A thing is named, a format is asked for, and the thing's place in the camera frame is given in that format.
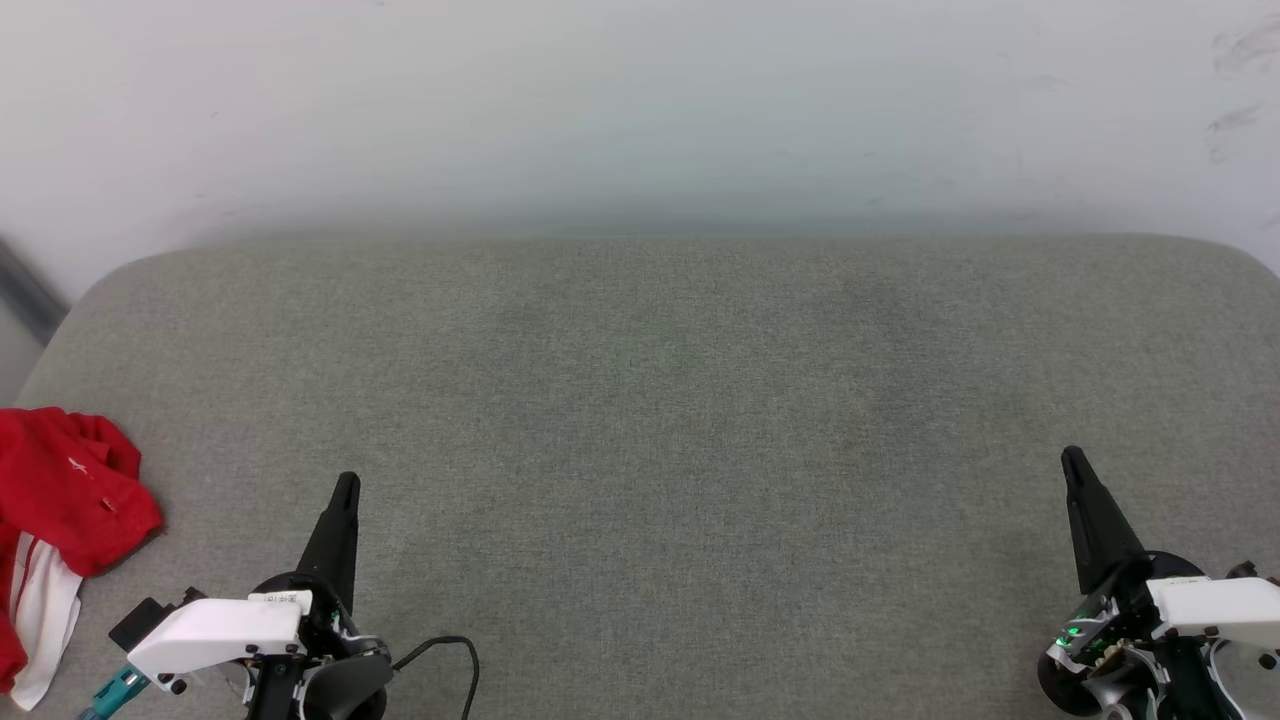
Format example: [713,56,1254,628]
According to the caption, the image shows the red white basketball jersey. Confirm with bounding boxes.
[0,406,165,712]

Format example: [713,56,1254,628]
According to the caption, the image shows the thin black left gripper cable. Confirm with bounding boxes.
[391,635,482,720]

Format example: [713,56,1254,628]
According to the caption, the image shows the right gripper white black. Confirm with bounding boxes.
[1060,446,1280,720]

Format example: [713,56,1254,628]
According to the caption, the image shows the left camera cable teal plug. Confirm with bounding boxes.
[75,664,152,720]

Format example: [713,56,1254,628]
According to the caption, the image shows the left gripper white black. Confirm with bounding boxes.
[126,473,373,720]

